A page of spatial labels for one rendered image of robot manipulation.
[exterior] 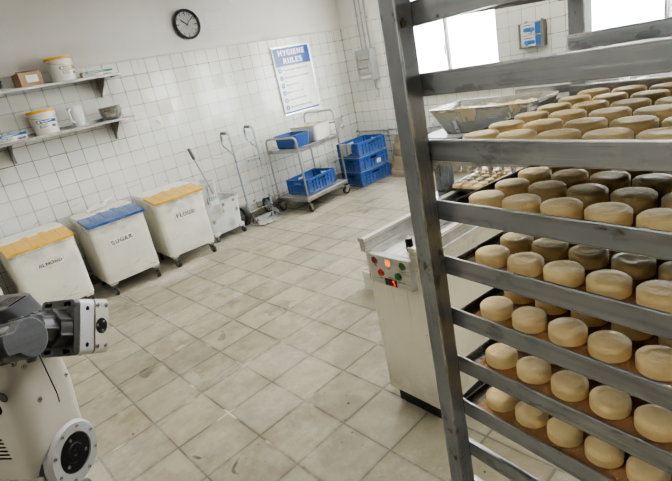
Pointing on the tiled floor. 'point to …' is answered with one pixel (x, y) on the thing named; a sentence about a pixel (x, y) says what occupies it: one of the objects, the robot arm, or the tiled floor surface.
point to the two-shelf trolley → (302, 167)
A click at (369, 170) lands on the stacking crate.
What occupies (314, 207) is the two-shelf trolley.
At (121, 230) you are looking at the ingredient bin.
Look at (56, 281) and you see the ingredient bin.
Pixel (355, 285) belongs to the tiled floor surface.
